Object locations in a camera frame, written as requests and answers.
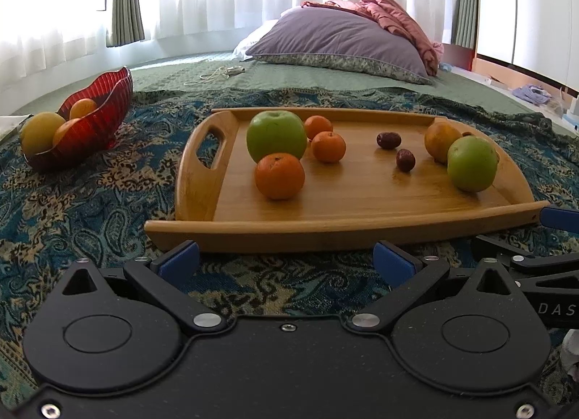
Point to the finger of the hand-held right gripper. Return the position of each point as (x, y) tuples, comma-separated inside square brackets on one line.
[(520, 258), (561, 219)]

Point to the yellow fruit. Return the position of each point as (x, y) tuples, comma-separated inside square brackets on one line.
[(41, 134)]

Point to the pink quilt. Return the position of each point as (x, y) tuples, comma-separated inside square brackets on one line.
[(398, 16)]

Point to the blue patterned blanket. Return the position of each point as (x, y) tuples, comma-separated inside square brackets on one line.
[(90, 220)]

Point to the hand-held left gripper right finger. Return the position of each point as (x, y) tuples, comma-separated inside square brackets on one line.
[(393, 263)]

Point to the yellowish orange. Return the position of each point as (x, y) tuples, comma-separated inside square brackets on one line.
[(441, 140)]

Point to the wooden tray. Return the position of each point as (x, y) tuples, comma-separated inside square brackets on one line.
[(362, 192)]

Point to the purple pillow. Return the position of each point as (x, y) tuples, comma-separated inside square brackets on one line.
[(339, 38)]

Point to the red glass bowl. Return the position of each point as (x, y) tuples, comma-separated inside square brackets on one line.
[(104, 106)]

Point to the red date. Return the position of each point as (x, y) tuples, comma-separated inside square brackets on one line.
[(388, 139), (405, 159)]

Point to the green bedspread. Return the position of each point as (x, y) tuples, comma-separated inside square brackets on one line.
[(316, 79)]

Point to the white pillow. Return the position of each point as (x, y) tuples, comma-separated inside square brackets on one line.
[(253, 41)]

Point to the mandarin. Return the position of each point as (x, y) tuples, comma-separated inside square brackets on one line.
[(329, 146), (279, 175), (318, 125)]

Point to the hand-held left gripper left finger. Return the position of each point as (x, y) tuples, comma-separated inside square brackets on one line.
[(178, 260)]

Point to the green apple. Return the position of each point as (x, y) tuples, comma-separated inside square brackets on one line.
[(472, 163), (276, 136)]

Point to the wooden furniture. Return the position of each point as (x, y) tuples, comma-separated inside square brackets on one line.
[(497, 68)]

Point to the lilac cloth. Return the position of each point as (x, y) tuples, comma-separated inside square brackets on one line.
[(533, 94)]

